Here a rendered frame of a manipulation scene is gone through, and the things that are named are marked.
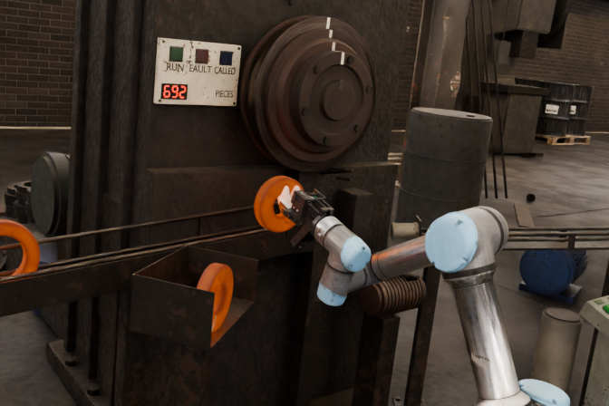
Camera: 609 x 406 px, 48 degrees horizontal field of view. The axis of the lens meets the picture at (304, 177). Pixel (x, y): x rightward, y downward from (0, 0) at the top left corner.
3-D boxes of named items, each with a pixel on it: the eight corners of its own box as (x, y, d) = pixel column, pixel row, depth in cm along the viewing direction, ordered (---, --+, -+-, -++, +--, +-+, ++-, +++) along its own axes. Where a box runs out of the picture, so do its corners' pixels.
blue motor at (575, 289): (510, 294, 383) (521, 236, 377) (536, 272, 431) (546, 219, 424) (567, 311, 367) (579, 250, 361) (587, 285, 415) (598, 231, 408)
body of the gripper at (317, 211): (314, 187, 183) (341, 209, 175) (306, 215, 187) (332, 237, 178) (291, 188, 179) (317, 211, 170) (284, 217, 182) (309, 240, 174)
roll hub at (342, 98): (285, 144, 198) (294, 46, 192) (356, 143, 215) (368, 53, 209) (295, 148, 193) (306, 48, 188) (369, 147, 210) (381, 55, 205)
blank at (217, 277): (204, 256, 153) (217, 259, 152) (227, 269, 167) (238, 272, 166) (185, 325, 149) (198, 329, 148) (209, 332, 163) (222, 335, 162)
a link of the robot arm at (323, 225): (342, 246, 175) (316, 250, 170) (331, 237, 179) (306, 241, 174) (349, 222, 172) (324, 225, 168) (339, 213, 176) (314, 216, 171)
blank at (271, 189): (267, 240, 192) (275, 243, 190) (245, 198, 184) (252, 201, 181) (305, 206, 198) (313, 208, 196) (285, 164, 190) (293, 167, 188)
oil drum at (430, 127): (377, 223, 508) (392, 104, 490) (431, 217, 544) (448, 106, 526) (436, 246, 462) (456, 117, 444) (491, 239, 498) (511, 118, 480)
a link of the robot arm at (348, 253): (343, 277, 163) (353, 247, 160) (317, 253, 171) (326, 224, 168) (367, 274, 168) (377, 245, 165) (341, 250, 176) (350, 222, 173)
